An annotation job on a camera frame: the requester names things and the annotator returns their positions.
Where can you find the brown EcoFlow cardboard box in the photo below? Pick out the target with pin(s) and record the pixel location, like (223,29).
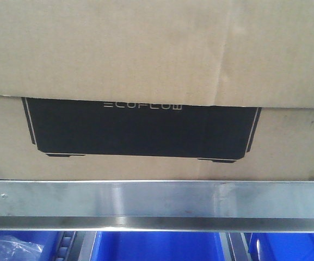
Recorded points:
(120,90)

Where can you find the middle blue storage bin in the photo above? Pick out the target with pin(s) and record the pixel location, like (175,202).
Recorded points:
(157,246)

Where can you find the blue storage bin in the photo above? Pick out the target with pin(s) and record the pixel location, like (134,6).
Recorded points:
(50,240)
(157,246)
(280,246)

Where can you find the left blue storage bin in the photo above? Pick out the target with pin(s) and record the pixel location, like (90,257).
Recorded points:
(50,240)

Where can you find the right blue storage bin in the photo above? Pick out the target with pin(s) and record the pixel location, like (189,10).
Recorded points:
(280,246)

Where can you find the clear plastic bag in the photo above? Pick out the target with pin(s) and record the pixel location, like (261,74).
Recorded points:
(12,248)

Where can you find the right grey divider post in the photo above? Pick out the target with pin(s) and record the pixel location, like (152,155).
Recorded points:
(234,246)

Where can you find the grey shelf divider post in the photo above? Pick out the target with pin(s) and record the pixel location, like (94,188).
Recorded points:
(76,246)

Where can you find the steel shelf front rail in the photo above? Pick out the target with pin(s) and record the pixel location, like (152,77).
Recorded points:
(228,206)

